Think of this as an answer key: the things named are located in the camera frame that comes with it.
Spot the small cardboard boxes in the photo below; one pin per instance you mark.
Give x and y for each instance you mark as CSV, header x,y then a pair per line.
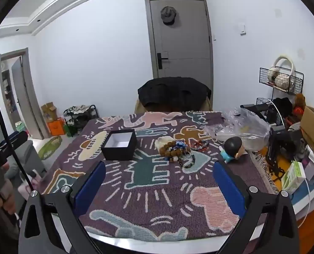
x,y
49,112

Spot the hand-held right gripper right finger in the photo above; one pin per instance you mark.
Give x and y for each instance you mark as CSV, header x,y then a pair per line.
x,y
229,190

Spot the open grey side door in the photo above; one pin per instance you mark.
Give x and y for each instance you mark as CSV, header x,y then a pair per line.
x,y
24,98

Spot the black-haired doll figurine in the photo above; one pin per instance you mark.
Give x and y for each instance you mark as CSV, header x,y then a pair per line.
x,y
233,146

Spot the black jacket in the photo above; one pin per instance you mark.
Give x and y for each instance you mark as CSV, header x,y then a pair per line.
x,y
172,92

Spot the black desk device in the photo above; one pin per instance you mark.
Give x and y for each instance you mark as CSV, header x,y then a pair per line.
x,y
257,108

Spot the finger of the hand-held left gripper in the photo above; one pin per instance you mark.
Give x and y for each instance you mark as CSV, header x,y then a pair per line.
x,y
17,140

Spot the white light switch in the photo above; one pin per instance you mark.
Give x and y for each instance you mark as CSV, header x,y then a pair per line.
x,y
241,28

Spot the brown plush bear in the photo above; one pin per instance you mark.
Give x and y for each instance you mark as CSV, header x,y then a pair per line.
x,y
299,103

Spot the large cardboard box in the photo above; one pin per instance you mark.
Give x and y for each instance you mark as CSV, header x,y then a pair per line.
x,y
311,129

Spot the grey hat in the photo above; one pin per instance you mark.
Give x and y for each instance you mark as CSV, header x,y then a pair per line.
x,y
168,14

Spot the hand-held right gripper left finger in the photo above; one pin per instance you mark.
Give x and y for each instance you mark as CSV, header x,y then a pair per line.
x,y
89,190

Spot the green floor mat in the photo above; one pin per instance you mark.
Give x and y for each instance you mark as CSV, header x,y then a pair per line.
x,y
49,148

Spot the printed blanket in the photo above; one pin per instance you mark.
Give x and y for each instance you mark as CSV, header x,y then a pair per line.
x,y
146,198

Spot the white headphones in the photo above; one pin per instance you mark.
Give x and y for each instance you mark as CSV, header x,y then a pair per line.
x,y
291,63

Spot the black shoe rack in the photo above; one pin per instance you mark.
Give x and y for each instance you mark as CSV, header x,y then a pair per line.
x,y
80,119

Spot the green tissue box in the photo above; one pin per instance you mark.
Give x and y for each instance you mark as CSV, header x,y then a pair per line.
x,y
293,177

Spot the green packet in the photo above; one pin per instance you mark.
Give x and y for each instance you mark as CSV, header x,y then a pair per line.
x,y
20,127

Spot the black jewelry box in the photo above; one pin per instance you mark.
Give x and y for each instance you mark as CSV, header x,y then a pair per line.
x,y
118,148

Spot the black stand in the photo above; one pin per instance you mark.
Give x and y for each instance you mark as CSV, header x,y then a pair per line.
x,y
281,140

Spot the clear plastic bag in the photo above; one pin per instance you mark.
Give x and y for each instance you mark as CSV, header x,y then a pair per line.
x,y
241,127

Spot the white organza pouch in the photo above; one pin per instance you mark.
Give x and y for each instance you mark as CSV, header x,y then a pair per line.
x,y
160,141

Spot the grey ottoman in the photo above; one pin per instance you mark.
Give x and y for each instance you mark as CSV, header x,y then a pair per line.
x,y
35,158

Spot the white round bead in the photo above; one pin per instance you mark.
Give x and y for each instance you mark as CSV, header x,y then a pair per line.
x,y
175,158

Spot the tan chair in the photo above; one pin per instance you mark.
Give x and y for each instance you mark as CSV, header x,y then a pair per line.
x,y
139,107

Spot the orange box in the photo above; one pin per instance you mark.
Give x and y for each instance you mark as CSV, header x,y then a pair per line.
x,y
56,129

